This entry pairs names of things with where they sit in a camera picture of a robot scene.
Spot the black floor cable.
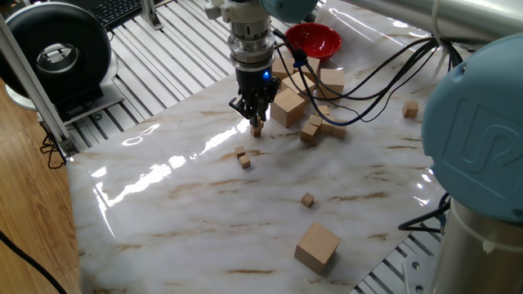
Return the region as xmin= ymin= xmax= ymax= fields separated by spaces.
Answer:
xmin=0 ymin=229 xmax=69 ymax=294

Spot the black computer keyboard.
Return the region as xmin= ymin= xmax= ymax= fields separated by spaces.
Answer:
xmin=71 ymin=0 xmax=164 ymax=32

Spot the tangled thin black cable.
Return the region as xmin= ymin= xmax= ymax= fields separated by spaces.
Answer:
xmin=39 ymin=128 xmax=66 ymax=170

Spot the aluminium corner bracket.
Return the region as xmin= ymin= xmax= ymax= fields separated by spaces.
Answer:
xmin=140 ymin=0 xmax=164 ymax=32

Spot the aluminium frame post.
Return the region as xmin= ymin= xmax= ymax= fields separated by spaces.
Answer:
xmin=0 ymin=14 xmax=79 ymax=158

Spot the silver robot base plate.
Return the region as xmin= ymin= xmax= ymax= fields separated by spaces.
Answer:
xmin=402 ymin=255 xmax=434 ymax=294

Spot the white plastic wrist bracket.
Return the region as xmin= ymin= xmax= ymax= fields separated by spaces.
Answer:
xmin=203 ymin=0 xmax=271 ymax=24

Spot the white lamp base plate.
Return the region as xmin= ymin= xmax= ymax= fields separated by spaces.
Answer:
xmin=6 ymin=51 xmax=126 ymax=126

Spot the silver wrist adapter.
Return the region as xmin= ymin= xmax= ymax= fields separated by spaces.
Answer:
xmin=226 ymin=18 xmax=277 ymax=70

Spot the thick black wrist cable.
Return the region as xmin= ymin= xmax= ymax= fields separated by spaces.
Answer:
xmin=272 ymin=28 xmax=441 ymax=127

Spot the white marble pattern sheet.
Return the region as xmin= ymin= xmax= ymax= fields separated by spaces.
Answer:
xmin=65 ymin=0 xmax=523 ymax=294

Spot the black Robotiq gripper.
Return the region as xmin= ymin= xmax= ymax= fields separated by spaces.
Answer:
xmin=228 ymin=65 xmax=282 ymax=123

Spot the large wooden cube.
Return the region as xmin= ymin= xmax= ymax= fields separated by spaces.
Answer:
xmin=269 ymin=87 xmax=306 ymax=129
xmin=293 ymin=221 xmax=342 ymax=275
xmin=271 ymin=56 xmax=296 ymax=81
xmin=280 ymin=73 xmax=316 ymax=104
xmin=300 ymin=56 xmax=321 ymax=83
xmin=316 ymin=68 xmax=346 ymax=103

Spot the red glossy bowl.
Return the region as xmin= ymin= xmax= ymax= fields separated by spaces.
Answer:
xmin=284 ymin=22 xmax=343 ymax=61

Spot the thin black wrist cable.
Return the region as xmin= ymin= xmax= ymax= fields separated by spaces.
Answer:
xmin=310 ymin=37 xmax=438 ymax=103

